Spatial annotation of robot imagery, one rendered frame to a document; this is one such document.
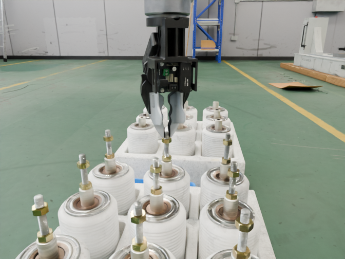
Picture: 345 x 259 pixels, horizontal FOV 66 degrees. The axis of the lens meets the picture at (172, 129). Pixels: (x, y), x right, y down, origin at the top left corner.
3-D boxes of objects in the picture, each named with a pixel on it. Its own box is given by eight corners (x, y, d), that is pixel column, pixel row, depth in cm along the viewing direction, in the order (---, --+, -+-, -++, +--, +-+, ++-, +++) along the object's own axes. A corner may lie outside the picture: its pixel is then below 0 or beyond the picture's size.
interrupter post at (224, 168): (228, 174, 55) (229, 160, 54) (232, 180, 53) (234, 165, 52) (217, 176, 55) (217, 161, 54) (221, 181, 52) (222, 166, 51)
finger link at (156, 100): (154, 147, 47) (154, 95, 44) (147, 135, 52) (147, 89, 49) (171, 146, 48) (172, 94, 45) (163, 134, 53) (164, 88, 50)
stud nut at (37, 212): (43, 205, 33) (42, 199, 33) (52, 209, 32) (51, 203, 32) (29, 214, 31) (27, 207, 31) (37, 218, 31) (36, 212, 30)
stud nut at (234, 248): (242, 263, 29) (243, 257, 29) (229, 255, 30) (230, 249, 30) (252, 254, 31) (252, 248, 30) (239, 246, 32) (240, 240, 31)
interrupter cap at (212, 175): (235, 168, 58) (235, 165, 58) (250, 186, 51) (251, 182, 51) (201, 170, 57) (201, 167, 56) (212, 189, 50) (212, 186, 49)
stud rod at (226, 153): (228, 170, 53) (230, 134, 50) (223, 170, 53) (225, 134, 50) (228, 168, 53) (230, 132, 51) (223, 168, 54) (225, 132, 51)
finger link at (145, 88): (141, 114, 49) (141, 65, 46) (140, 112, 50) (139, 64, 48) (166, 113, 50) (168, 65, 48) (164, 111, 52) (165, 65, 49)
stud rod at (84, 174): (85, 193, 45) (81, 152, 43) (91, 195, 45) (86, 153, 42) (82, 197, 44) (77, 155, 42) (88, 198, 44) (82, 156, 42)
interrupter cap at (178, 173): (142, 170, 57) (142, 167, 56) (174, 163, 60) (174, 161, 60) (157, 187, 50) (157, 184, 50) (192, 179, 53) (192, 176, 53)
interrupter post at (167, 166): (158, 173, 55) (158, 159, 54) (169, 171, 56) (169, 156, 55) (164, 178, 53) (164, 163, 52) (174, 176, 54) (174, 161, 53)
